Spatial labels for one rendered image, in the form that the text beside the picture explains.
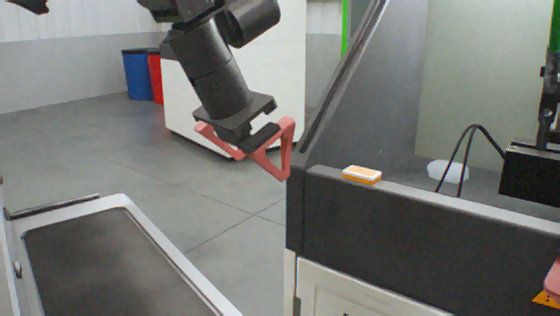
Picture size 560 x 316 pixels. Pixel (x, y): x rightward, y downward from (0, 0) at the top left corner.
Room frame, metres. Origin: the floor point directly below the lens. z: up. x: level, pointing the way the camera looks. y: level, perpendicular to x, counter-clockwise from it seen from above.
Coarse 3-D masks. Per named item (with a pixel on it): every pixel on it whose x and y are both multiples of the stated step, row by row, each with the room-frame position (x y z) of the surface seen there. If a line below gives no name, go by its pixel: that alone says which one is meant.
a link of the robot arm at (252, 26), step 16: (176, 0) 0.39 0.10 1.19; (192, 0) 0.40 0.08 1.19; (208, 0) 0.41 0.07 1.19; (224, 0) 0.45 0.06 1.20; (240, 0) 0.46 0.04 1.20; (256, 0) 0.46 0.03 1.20; (272, 0) 0.47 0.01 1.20; (160, 16) 0.44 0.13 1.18; (176, 16) 0.41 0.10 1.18; (192, 16) 0.40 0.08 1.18; (240, 16) 0.45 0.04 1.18; (256, 16) 0.46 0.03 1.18; (272, 16) 0.48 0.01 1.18; (240, 32) 0.45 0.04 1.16; (256, 32) 0.47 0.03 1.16; (240, 48) 0.47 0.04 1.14
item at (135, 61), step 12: (144, 48) 6.32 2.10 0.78; (156, 48) 6.31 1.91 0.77; (132, 60) 6.05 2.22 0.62; (144, 60) 6.08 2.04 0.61; (132, 72) 6.07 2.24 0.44; (144, 72) 6.09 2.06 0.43; (132, 84) 6.09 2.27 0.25; (144, 84) 6.09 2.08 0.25; (132, 96) 6.12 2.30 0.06; (144, 96) 6.10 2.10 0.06
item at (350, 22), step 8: (344, 0) 3.74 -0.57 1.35; (352, 0) 3.68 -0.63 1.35; (360, 0) 3.62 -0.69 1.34; (368, 0) 3.56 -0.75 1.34; (344, 8) 3.74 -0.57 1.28; (352, 8) 3.67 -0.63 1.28; (360, 8) 3.62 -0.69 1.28; (344, 16) 3.74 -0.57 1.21; (352, 16) 3.67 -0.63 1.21; (360, 16) 3.61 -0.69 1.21; (344, 24) 3.74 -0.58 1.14; (352, 24) 3.67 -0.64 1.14; (344, 32) 3.73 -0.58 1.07; (352, 32) 3.67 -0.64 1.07; (344, 40) 3.73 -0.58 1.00; (344, 48) 3.73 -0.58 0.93
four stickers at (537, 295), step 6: (540, 276) 0.38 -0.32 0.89; (534, 282) 0.38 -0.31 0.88; (540, 282) 0.38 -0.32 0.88; (534, 288) 0.38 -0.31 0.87; (540, 288) 0.38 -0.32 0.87; (534, 294) 0.38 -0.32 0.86; (540, 294) 0.38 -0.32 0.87; (546, 294) 0.37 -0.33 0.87; (534, 300) 0.38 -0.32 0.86; (540, 300) 0.38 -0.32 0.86; (546, 300) 0.37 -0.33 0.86; (552, 300) 0.37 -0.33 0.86; (546, 306) 0.37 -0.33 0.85; (552, 306) 0.37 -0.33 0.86; (558, 306) 0.36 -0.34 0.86
